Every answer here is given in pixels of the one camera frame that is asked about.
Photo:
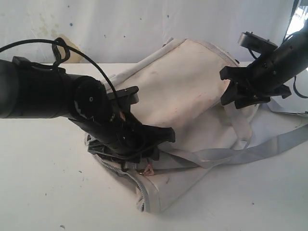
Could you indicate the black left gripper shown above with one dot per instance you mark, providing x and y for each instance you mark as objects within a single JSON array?
[{"x": 120, "y": 137}]

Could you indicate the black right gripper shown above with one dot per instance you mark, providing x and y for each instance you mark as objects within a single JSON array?
[{"x": 252, "y": 85}]

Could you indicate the white fabric backpack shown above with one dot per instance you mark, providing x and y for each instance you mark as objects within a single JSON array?
[{"x": 180, "y": 87}]

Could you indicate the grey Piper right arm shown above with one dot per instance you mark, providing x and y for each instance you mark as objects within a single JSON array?
[{"x": 291, "y": 57}]

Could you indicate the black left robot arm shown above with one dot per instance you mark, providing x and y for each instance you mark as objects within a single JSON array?
[{"x": 32, "y": 90}]

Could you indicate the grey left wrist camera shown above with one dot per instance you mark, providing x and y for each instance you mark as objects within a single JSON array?
[{"x": 128, "y": 95}]

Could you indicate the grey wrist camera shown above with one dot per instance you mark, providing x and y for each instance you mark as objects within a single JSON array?
[
  {"x": 128, "y": 95},
  {"x": 255, "y": 43}
]

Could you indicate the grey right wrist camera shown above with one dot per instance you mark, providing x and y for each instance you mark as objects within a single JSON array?
[{"x": 255, "y": 43}]

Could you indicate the dark window frame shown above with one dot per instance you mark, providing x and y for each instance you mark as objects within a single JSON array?
[{"x": 299, "y": 17}]

